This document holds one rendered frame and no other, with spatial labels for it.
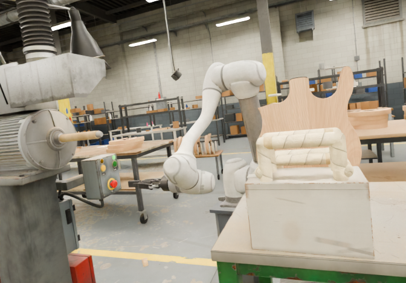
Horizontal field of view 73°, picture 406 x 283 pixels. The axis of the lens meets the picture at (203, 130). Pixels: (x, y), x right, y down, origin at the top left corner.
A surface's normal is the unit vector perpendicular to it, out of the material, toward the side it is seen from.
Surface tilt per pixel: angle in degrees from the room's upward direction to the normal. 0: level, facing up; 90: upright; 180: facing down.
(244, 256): 90
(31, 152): 99
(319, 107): 90
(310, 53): 90
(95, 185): 90
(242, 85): 113
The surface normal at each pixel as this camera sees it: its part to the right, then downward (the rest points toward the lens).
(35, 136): 0.87, -0.11
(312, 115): -0.37, 0.11
